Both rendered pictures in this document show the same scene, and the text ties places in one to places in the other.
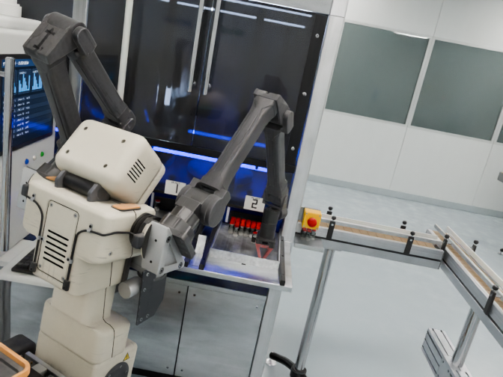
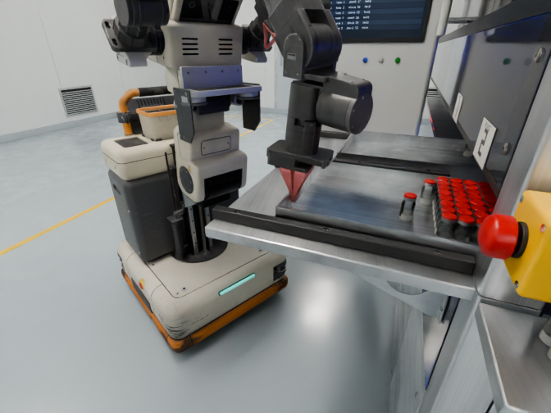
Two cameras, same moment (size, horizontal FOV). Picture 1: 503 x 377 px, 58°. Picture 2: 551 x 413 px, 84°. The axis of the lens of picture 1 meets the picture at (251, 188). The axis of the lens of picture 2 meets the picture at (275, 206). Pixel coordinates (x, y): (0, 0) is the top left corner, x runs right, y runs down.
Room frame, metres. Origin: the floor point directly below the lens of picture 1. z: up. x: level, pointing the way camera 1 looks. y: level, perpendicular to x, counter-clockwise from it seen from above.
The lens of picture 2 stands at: (1.68, -0.57, 1.14)
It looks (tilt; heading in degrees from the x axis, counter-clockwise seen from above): 27 degrees down; 112
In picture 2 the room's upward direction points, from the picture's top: straight up
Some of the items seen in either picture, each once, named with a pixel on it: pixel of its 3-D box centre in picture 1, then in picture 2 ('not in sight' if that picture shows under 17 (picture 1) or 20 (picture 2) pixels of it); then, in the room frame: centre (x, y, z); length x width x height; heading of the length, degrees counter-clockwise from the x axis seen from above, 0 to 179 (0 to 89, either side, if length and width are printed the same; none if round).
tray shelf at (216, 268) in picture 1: (203, 243); (373, 179); (1.64, 0.15, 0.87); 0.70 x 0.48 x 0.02; 90
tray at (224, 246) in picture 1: (247, 241); (388, 201); (1.68, -0.03, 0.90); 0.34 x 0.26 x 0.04; 179
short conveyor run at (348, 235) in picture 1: (366, 234); not in sight; (1.97, -0.56, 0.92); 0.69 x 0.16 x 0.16; 90
